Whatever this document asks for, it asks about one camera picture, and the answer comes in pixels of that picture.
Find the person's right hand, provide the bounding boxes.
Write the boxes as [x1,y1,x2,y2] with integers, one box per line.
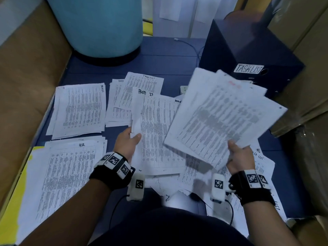
[227,141,256,175]

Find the person's left hand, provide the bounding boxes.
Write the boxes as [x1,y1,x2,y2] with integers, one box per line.
[114,127,142,163]

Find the printed paper sheet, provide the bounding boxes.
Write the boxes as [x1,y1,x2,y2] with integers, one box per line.
[129,87,188,176]

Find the bundle of printed papers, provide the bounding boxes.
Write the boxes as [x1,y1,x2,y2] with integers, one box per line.
[164,67,288,171]

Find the neat stack of printed papers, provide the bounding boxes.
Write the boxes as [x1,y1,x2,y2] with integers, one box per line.
[15,136,108,245]
[105,72,165,127]
[46,83,107,140]

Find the pile of printed papers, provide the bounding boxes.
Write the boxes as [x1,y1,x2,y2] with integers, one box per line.
[128,84,288,238]

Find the yellow folder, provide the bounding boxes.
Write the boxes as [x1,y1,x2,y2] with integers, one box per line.
[0,146,46,245]

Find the person's right forearm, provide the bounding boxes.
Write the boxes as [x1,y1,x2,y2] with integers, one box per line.
[243,200,303,246]

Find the person's left forearm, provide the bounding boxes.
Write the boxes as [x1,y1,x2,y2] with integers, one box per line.
[20,178,112,246]

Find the person's dark trousers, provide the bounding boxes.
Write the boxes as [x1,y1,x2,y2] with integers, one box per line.
[90,189,254,246]

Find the black marker wristband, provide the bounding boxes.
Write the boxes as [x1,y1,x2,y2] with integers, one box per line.
[89,152,136,191]
[229,169,276,206]

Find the yellow plastic item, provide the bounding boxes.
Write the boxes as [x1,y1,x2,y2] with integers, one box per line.
[142,19,154,37]

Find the brown cardboard box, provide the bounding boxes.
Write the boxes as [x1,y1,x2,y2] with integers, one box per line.
[269,0,328,137]

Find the teal cylindrical barrel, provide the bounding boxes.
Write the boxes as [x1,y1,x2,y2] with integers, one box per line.
[45,0,143,66]

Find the white partition panel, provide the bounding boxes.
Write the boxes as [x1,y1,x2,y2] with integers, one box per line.
[152,0,236,39]

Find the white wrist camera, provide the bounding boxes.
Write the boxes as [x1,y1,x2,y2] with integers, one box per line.
[126,173,146,202]
[211,173,227,203]

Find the thin power cable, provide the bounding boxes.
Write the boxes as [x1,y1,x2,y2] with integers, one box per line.
[173,37,202,65]

